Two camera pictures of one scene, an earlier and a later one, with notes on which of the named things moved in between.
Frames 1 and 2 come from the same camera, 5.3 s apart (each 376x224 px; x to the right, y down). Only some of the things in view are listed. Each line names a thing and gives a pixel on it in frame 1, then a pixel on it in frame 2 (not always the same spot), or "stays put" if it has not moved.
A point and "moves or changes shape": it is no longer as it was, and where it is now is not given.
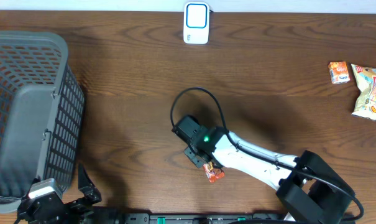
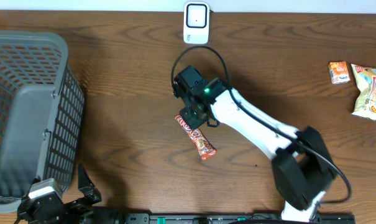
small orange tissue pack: x=339 y=72 stays put
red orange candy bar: x=212 y=173 moves or changes shape
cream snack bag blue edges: x=369 y=104 stays put
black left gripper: x=81 y=210 stays put
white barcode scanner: x=196 y=18 stays put
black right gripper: x=194 y=158 to x=191 y=121
